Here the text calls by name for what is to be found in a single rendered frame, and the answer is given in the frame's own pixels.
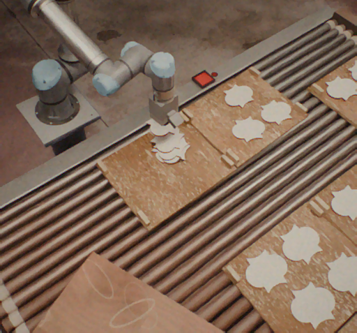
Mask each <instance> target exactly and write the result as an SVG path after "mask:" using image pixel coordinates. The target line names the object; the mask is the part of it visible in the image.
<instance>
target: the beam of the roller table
mask: <svg viewBox="0 0 357 333"><path fill-rule="evenodd" d="M333 12H335V10H333V9H332V8H331V7H329V6H324V7H322V8H320V9H319V10H316V11H315V12H314V13H313V14H310V15H308V16H306V17H304V18H303V19H300V20H299V21H297V22H296V23H294V24H292V25H291V26H288V27H286V28H285V29H283V30H281V31H279V32H277V33H276V34H274V35H273V36H271V37H269V38H267V39H265V40H263V41H261V42H260V43H259V44H257V45H254V46H253V47H251V48H249V49H247V50H246V51H244V52H241V53H240V54H237V56H235V57H234V58H232V59H229V60H228V61H226V62H224V63H222V64H220V65H219V66H216V67H215V68H214V69H212V70H210V71H209V72H208V73H209V74H210V75H211V73H212V72H216V73H218V76H217V77H214V78H215V82H214V83H213V84H211V85H209V86H207V87H206V88H204V89H201V88H200V87H199V86H198V85H197V84H196V83H195V82H193V81H191V82H189V83H187V84H185V85H183V86H182V87H179V88H178V89H176V90H175V92H176V93H178V109H179V108H181V107H183V106H184V105H186V104H188V103H190V102H192V101H194V100H195V99H197V98H199V97H200V96H202V95H204V94H205V93H207V92H208V91H210V90H212V89H214V88H216V87H218V86H220V85H221V84H223V83H225V82H226V81H227V80H229V79H231V78H233V77H235V76H236V75H238V74H239V73H242V72H244V71H246V70H247V69H249V67H251V66H253V65H255V64H258V63H259V62H260V61H262V60H264V59H266V58H267V57H269V56H271V55H272V54H274V53H276V52H277V51H279V50H281V49H283V48H285V47H286V46H288V45H289V44H290V43H293V42H295V41H296V40H298V39H299V38H302V37H304V36H306V34H308V33H310V32H311V31H313V30H315V29H318V28H319V27H321V26H323V25H324V24H325V23H326V22H327V21H329V20H331V18H332V16H333ZM149 112H150V111H149V105H147V106H146V107H143V108H141V110H139V111H137V112H135V113H133V114H132V115H129V116H127V117H126V118H124V119H122V120H120V121H118V122H116V123H114V125H112V126H110V127H108V128H106V129H105V130H103V131H101V132H99V133H96V134H95V135H93V136H91V137H90V138H87V139H86V140H85V141H83V142H81V143H79V144H78V145H76V146H74V147H71V148H70V149H68V150H66V151H64V152H63V153H60V154H59V155H58V156H56V157H54V158H52V159H50V160H48V161H46V162H44V163H43V164H41V165H39V166H36V168H34V169H32V170H31V171H29V172H26V173H24V174H23V175H21V176H19V177H18V178H16V179H13V180H11V182H9V183H7V184H5V185H3V186H1V187H0V212H2V211H3V210H5V209H8V208H9V207H10V206H11V205H14V204H15V203H17V202H19V201H21V200H23V199H24V198H26V197H29V195H31V194H32V193H34V192H36V191H37V190H40V189H41V188H43V187H45V186H47V185H48V184H51V183H52V182H53V181H55V180H56V179H58V178H60V177H62V176H64V175H66V174H68V173H69V172H71V171H73V170H74V169H77V168H78V167H79V166H81V165H83V164H84V163H86V162H89V161H90V160H92V159H93V158H95V157H97V156H99V155H100V154H102V153H103V152H105V151H107V150H108V149H111V148H112V147H114V146H116V145H118V144H120V143H121V142H123V141H125V140H127V138H129V137H131V136H133V135H134V134H136V133H138V132H140V131H142V130H143V129H145V128H148V127H149V125H147V124H146V122H147V121H149V120H150V119H151V117H150V113H149Z"/></svg>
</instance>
